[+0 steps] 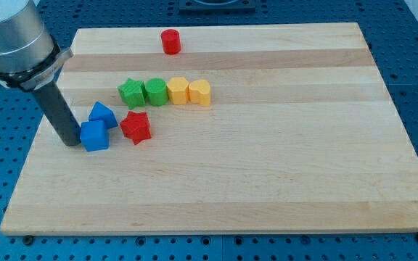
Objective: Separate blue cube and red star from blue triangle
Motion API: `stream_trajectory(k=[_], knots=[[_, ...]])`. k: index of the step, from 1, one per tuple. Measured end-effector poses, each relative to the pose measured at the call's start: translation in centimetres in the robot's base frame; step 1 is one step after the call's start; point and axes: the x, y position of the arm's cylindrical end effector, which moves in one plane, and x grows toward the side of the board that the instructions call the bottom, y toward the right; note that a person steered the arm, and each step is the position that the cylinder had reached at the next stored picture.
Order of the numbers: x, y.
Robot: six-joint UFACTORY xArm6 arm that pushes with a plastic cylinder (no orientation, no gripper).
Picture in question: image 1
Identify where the blue cube block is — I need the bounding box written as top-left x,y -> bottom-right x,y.
80,120 -> 109,152

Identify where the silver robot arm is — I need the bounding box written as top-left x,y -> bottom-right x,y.
0,0 -> 73,91

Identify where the red star block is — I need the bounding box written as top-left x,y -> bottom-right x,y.
120,111 -> 152,145

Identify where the green star block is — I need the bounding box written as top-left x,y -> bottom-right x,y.
118,78 -> 147,109

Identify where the blue triangle block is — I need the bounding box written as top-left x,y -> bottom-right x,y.
89,101 -> 118,129

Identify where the yellow heart block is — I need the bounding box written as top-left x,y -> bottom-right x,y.
189,79 -> 211,107

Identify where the yellow rounded block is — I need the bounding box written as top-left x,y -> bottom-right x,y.
167,77 -> 189,105

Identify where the green cylinder block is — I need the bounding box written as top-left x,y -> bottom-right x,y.
145,78 -> 168,107

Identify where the wooden board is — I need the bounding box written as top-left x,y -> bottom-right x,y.
0,22 -> 418,236

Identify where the red cylinder block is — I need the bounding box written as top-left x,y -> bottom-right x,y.
160,29 -> 181,54

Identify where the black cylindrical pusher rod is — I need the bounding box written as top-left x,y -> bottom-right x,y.
32,81 -> 81,146

